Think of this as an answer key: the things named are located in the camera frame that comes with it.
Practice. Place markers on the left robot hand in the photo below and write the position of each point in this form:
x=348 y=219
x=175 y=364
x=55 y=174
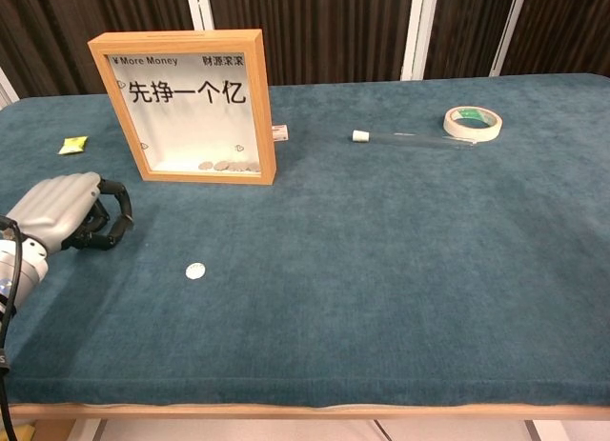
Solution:
x=52 y=207

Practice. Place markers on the silver coin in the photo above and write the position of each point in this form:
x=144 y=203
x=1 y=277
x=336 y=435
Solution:
x=195 y=271

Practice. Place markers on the yellow snack packet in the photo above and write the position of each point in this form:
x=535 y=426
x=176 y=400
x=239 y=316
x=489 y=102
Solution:
x=73 y=145

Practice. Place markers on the yellow sponge block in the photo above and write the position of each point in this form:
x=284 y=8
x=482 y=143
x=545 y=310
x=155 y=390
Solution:
x=25 y=434

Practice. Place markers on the small white red box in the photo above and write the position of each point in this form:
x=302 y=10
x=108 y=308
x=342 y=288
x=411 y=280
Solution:
x=280 y=131

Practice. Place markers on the glass tube with white cap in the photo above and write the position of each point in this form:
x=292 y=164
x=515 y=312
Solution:
x=360 y=136

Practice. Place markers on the blue table cloth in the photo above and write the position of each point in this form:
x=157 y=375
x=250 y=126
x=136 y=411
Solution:
x=381 y=269

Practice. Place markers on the masking tape roll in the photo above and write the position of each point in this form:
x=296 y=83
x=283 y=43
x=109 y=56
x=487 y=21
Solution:
x=469 y=132

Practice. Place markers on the white partition post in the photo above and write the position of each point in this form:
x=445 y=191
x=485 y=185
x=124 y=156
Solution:
x=6 y=91
x=419 y=31
x=197 y=7
x=508 y=31

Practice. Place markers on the dark slatted wall panel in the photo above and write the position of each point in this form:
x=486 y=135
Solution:
x=567 y=26
x=310 y=26
x=71 y=22
x=467 y=26

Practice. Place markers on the wooden frame money box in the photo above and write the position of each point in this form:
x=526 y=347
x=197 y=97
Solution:
x=267 y=103

